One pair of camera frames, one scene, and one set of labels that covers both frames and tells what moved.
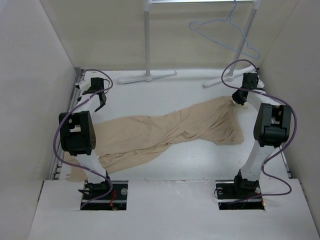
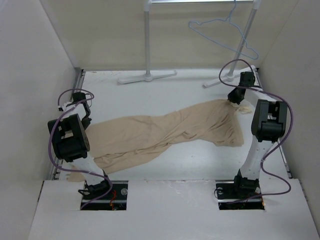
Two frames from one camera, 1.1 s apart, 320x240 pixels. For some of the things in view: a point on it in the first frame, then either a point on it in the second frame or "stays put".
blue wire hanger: [223, 43] stays put
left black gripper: [99, 107] → [87, 122]
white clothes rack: [232, 74] stays put
